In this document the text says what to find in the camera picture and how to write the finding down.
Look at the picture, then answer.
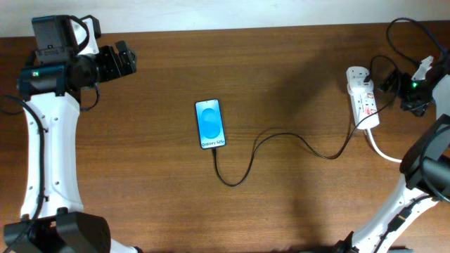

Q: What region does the blue Galaxy smartphone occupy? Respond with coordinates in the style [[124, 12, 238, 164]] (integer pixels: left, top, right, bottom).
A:
[[195, 99, 226, 150]]

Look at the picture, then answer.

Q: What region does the black charging cable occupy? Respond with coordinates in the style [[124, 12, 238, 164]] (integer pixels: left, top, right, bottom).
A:
[[211, 55, 401, 188]]

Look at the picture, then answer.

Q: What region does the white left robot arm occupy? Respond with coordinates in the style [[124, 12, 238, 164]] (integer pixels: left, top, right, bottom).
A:
[[4, 15, 137, 252]]

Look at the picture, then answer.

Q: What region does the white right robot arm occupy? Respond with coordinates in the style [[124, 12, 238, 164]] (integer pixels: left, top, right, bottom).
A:
[[332, 51, 449, 252]]

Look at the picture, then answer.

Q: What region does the white charger adapter plug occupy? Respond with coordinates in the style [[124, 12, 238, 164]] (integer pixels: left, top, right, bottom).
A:
[[346, 66, 370, 89]]

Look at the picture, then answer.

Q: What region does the white power strip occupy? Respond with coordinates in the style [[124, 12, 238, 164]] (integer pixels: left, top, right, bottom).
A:
[[347, 79, 380, 130]]

